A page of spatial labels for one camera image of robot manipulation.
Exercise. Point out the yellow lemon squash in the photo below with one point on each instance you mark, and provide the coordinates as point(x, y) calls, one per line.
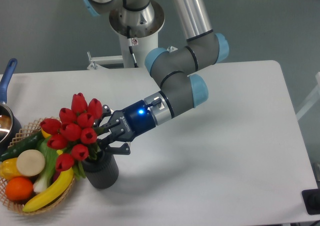
point(45, 134)

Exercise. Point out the red tulip bouquet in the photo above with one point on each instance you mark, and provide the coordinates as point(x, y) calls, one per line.
point(74, 133)

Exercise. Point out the white furniture frame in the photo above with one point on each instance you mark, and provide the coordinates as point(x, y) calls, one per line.
point(312, 98)

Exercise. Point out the orange fruit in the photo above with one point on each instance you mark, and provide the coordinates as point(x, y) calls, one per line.
point(19, 189)

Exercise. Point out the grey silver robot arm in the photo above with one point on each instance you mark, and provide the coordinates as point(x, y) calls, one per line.
point(137, 23)

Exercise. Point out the black device at edge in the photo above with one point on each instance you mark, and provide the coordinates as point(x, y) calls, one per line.
point(311, 200)

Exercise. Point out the white table clamp bracket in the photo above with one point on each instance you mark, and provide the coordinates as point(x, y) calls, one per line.
point(97, 62)

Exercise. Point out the yellow banana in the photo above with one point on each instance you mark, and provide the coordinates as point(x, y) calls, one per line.
point(51, 193)

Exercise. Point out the green cucumber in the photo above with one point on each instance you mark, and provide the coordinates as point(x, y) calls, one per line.
point(28, 143)

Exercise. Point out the dark grey ribbed vase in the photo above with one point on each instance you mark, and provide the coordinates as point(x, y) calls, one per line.
point(103, 172)

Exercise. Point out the blue handled saucepan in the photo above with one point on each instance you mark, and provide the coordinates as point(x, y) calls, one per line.
point(9, 124)

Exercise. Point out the beige round disc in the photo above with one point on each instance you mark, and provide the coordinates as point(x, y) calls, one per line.
point(30, 163)

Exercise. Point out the yellow bell pepper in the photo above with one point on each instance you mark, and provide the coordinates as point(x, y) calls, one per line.
point(8, 169)

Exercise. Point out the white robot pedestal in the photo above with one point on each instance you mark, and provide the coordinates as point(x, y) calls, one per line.
point(141, 46)

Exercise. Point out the green bok choy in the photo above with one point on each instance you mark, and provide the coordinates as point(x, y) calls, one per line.
point(44, 179)

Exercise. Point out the red fruit in basket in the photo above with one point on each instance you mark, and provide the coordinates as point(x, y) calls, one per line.
point(55, 176)

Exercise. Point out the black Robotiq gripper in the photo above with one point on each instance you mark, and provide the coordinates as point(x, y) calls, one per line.
point(124, 125)

